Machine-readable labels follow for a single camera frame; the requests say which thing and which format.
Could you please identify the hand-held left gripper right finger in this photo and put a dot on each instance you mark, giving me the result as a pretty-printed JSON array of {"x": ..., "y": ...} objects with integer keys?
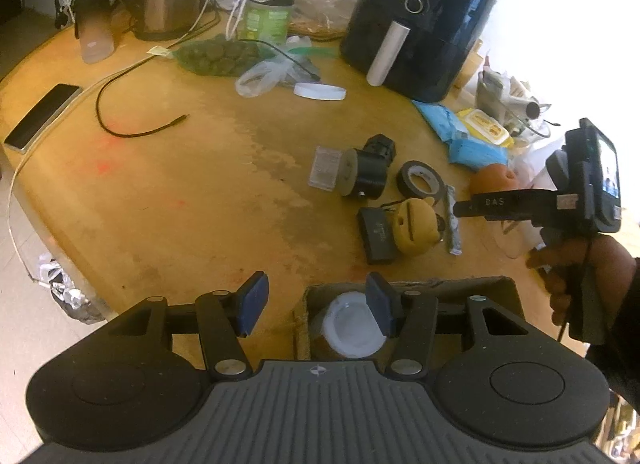
[{"x": 377, "y": 308}]

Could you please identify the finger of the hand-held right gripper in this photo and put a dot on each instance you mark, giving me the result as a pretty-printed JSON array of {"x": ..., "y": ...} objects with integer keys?
[{"x": 492, "y": 204}]

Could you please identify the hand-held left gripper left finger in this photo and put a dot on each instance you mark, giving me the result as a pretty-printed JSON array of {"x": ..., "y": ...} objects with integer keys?
[{"x": 252, "y": 305}]

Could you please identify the cardboard box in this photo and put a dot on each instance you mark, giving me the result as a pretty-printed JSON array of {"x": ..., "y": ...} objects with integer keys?
[{"x": 450, "y": 289}]

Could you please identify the yellow bear toy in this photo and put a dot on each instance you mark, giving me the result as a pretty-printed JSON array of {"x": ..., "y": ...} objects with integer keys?
[{"x": 417, "y": 229}]

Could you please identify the black round cylinder device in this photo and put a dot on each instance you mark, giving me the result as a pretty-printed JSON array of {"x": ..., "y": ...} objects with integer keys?
[{"x": 367, "y": 179}]

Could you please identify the person's right forearm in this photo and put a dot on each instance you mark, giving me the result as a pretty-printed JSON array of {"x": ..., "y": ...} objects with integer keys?
[{"x": 625, "y": 344}]

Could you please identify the person's right hand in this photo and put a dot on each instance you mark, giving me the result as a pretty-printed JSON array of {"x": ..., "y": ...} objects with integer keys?
[{"x": 607, "y": 264}]

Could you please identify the orange round object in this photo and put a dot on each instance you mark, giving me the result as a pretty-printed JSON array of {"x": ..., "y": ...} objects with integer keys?
[{"x": 492, "y": 180}]

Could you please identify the white lid jar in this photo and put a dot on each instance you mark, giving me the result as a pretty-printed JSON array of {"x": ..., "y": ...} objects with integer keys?
[{"x": 350, "y": 329}]

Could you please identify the silver sachet stick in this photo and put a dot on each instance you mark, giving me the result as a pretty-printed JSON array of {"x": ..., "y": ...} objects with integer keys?
[{"x": 454, "y": 229}]

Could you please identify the blue packet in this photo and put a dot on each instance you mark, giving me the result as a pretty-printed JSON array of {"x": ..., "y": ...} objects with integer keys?
[{"x": 465, "y": 144}]

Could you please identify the small black box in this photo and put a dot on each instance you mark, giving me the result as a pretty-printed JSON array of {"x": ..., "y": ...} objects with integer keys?
[{"x": 377, "y": 236}]

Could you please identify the yellow lidded box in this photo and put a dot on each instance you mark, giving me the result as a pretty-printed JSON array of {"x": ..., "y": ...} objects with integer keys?
[{"x": 487, "y": 127}]

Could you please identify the black tape roll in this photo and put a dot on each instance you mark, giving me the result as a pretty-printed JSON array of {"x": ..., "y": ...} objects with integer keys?
[{"x": 409, "y": 186}]

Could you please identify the clear container of utensils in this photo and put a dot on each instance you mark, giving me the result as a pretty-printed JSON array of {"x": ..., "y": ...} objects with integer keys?
[{"x": 500, "y": 94}]

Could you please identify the black ribbed adapter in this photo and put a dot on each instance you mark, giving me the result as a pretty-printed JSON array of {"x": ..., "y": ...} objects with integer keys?
[{"x": 382, "y": 147}]

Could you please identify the small clear plastic box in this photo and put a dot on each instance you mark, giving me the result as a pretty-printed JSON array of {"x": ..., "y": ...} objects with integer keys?
[{"x": 325, "y": 167}]

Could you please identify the crumpled foil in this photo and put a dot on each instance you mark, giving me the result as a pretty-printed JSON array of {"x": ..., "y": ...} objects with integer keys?
[{"x": 72, "y": 296}]

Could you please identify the black air fryer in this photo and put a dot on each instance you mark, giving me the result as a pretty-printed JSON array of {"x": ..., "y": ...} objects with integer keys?
[{"x": 420, "y": 24}]

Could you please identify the white round lid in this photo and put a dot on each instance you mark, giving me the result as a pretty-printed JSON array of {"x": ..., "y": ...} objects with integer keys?
[{"x": 320, "y": 91}]

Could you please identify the clear plastic bag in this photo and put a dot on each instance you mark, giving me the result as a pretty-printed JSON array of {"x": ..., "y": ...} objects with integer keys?
[{"x": 265, "y": 77}]

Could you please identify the green plastic strips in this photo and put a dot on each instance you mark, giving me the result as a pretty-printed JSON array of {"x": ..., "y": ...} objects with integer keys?
[{"x": 307, "y": 50}]

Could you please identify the bag of green balls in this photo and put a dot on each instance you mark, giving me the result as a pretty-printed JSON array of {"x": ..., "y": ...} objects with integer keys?
[{"x": 215, "y": 57}]

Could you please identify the clear bag of bread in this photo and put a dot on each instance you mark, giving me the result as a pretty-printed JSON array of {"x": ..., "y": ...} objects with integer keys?
[{"x": 327, "y": 9}]

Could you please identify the smartphone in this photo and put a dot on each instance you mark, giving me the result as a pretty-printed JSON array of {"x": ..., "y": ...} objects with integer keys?
[{"x": 42, "y": 117}]

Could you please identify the green label jar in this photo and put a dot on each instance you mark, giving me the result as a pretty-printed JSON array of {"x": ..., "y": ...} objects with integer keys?
[{"x": 265, "y": 19}]

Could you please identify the dark water bottle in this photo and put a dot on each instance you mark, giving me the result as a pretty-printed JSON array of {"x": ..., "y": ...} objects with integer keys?
[{"x": 92, "y": 7}]

